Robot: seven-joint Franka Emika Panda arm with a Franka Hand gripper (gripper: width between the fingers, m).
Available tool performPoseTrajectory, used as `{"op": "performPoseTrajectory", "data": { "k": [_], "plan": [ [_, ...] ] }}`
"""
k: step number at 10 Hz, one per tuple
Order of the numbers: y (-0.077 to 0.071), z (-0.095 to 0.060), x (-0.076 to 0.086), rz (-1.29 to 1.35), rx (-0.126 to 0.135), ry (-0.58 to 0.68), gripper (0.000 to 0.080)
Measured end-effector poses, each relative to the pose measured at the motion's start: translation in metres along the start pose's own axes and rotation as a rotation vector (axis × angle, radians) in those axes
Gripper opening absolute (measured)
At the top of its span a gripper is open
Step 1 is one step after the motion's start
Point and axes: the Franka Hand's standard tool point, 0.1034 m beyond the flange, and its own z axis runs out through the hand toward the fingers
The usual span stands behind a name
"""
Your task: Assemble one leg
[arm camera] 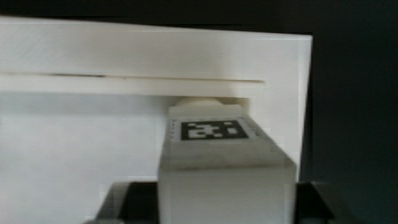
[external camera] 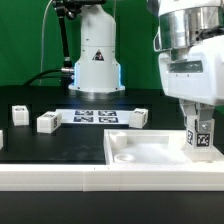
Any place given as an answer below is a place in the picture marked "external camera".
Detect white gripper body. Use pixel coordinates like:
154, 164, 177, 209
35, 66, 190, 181
158, 45, 224, 106

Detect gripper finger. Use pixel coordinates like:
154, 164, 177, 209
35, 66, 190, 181
196, 103, 214, 133
179, 99, 196, 127

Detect white square tabletop part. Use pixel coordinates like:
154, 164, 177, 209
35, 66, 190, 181
104, 129, 224, 165

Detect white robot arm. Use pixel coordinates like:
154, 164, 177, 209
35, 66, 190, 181
70, 0, 224, 133

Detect apriltag sheet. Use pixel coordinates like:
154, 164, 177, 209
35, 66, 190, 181
57, 109, 131, 125

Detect white obstacle fence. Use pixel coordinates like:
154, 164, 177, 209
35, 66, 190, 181
0, 162, 224, 191

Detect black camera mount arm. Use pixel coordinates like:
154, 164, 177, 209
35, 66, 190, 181
52, 0, 107, 68

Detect black cable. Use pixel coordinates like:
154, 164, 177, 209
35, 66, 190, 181
23, 68, 75, 87

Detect grey thin cable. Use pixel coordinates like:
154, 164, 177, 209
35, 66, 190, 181
39, 0, 54, 86

